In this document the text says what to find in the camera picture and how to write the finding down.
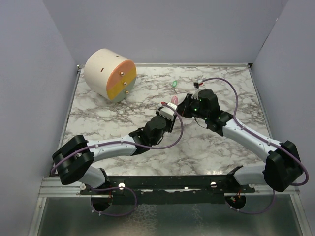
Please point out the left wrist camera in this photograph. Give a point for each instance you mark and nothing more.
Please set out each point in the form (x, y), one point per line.
(168, 111)

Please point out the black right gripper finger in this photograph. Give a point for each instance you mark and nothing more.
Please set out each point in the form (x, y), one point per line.
(181, 109)
(186, 101)

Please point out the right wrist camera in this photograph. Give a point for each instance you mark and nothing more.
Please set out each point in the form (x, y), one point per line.
(198, 87)

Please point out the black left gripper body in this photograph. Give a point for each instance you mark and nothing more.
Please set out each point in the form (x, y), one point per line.
(168, 128)

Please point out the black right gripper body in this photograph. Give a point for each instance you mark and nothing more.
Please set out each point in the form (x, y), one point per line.
(193, 109)

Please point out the green key tag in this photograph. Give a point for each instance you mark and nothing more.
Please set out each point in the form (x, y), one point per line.
(174, 84)

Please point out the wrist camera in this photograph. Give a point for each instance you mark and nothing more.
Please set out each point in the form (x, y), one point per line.
(198, 87)
(168, 111)

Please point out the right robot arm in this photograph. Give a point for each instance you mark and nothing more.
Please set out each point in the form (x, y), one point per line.
(280, 167)

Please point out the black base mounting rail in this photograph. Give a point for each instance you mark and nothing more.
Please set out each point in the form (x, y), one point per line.
(168, 190)

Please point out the round key holder drum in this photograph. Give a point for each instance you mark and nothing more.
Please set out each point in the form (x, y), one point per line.
(110, 75)

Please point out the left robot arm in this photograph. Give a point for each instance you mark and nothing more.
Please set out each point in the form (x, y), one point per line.
(73, 160)

